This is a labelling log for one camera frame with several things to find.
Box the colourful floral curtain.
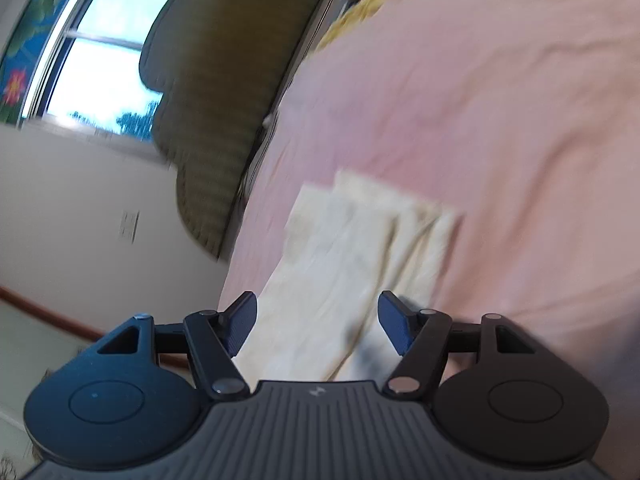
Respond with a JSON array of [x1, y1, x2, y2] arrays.
[[0, 0, 106, 126]]

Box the pink blanket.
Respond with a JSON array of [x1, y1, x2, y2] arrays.
[[217, 0, 640, 480]]

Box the cream pants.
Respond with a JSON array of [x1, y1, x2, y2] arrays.
[[235, 170, 463, 383]]

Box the olive padded headboard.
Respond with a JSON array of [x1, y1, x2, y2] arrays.
[[139, 0, 326, 261]]

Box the brown wooden baseboard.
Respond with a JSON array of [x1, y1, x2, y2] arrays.
[[0, 285, 191, 367]]

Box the yellow cloth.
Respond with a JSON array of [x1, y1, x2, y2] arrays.
[[315, 0, 436, 51]]

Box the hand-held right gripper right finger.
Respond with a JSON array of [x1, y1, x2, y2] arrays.
[[377, 290, 543, 402]]

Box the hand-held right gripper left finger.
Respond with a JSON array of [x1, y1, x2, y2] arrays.
[[95, 290, 259, 402]]

